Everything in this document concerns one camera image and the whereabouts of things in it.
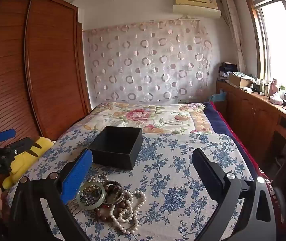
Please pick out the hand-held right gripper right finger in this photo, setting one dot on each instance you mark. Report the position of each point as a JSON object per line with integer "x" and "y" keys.
{"x": 208, "y": 175}

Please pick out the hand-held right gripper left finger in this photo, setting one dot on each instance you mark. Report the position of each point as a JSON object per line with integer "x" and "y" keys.
{"x": 76, "y": 178}

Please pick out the green jade bangle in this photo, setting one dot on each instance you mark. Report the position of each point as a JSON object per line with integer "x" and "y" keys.
{"x": 89, "y": 205}

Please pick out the black box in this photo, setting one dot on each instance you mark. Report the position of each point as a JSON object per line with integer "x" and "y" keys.
{"x": 112, "y": 159}

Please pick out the dark metal bangles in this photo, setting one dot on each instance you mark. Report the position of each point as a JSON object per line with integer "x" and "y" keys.
{"x": 121, "y": 195}

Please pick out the yellow plush toy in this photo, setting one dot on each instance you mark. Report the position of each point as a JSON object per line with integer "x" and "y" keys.
{"x": 27, "y": 160}

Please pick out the blue floral bedspread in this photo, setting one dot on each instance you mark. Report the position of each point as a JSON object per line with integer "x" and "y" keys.
{"x": 173, "y": 180}

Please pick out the red blanket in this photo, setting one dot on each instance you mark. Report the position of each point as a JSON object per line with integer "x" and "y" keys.
{"x": 230, "y": 130}

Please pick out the dark blue blanket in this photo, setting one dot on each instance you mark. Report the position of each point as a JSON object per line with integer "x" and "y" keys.
{"x": 215, "y": 120}

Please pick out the wooden cabinet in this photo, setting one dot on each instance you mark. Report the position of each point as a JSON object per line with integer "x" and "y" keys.
{"x": 248, "y": 110}

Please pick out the teal cloth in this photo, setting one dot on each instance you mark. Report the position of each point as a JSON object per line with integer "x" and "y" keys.
{"x": 218, "y": 97}

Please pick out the wooden wardrobe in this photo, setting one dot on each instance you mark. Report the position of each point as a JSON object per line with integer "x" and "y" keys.
{"x": 52, "y": 67}

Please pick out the pink floral quilt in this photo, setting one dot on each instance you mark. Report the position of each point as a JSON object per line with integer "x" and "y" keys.
{"x": 138, "y": 115}

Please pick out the cardboard box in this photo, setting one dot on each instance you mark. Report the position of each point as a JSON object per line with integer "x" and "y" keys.
{"x": 238, "y": 81}

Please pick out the tissue box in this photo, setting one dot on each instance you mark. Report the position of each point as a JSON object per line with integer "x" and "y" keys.
{"x": 275, "y": 100}

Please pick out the white bottle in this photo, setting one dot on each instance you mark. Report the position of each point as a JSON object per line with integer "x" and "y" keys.
{"x": 266, "y": 89}

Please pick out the pile of clothes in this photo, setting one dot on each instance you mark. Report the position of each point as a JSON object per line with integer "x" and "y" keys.
{"x": 226, "y": 69}

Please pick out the pink bottle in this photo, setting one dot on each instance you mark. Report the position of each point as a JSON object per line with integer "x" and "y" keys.
{"x": 274, "y": 87}

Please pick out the green capped bottle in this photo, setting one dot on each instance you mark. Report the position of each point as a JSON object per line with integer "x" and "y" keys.
{"x": 282, "y": 90}

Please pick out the patterned window curtain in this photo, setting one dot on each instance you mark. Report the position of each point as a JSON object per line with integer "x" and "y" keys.
{"x": 235, "y": 35}

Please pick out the window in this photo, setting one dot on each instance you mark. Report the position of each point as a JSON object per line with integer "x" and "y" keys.
{"x": 280, "y": 42}

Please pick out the cream air conditioner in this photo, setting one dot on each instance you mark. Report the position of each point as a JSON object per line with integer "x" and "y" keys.
{"x": 195, "y": 10}

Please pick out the circle patterned wall curtain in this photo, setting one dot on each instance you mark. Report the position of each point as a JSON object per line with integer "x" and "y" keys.
{"x": 145, "y": 62}

